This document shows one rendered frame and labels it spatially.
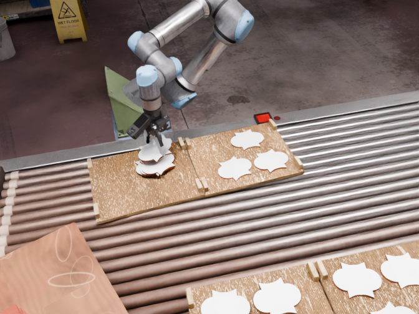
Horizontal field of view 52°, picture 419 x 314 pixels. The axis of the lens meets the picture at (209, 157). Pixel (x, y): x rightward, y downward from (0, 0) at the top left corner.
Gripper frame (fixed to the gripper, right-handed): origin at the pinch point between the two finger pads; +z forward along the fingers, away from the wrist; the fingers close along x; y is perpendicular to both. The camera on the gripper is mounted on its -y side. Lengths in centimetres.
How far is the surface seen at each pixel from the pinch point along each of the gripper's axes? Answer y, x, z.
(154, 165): -3.1, -3.6, 4.4
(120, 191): -19.9, -2.9, 7.8
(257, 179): 22.5, -35.5, 7.8
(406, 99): 115, -46, 10
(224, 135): 32.5, -6.0, 7.7
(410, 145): 85, -65, 10
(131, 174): -11.2, 2.3, 7.8
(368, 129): 82, -47, 10
